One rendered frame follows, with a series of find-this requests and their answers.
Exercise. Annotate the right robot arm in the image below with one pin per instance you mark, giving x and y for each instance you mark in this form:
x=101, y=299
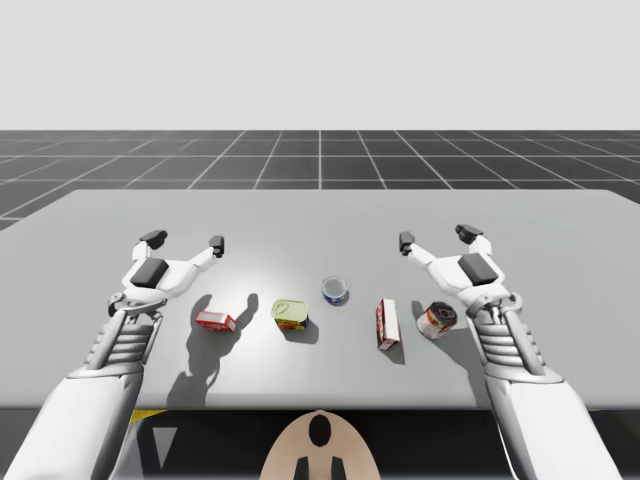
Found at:
x=535, y=395

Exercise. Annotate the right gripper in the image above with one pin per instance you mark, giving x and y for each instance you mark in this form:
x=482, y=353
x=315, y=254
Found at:
x=465, y=278

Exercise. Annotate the red and white can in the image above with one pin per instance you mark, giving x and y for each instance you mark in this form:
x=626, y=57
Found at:
x=437, y=320

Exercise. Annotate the red and white carton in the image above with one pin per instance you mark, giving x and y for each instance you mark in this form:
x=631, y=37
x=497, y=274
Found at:
x=388, y=324

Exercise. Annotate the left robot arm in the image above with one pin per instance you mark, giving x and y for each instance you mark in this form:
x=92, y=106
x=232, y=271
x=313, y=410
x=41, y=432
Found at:
x=95, y=395

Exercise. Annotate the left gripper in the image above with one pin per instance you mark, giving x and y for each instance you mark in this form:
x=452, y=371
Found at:
x=150, y=278

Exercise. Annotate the blue flat can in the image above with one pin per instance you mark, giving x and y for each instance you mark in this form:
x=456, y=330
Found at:
x=335, y=291

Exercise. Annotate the green and blue rectangular can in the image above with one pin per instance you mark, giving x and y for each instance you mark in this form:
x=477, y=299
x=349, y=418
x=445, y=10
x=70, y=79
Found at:
x=290, y=314

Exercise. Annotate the tan robot part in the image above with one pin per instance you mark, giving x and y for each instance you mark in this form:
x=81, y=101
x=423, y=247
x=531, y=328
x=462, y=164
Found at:
x=320, y=447

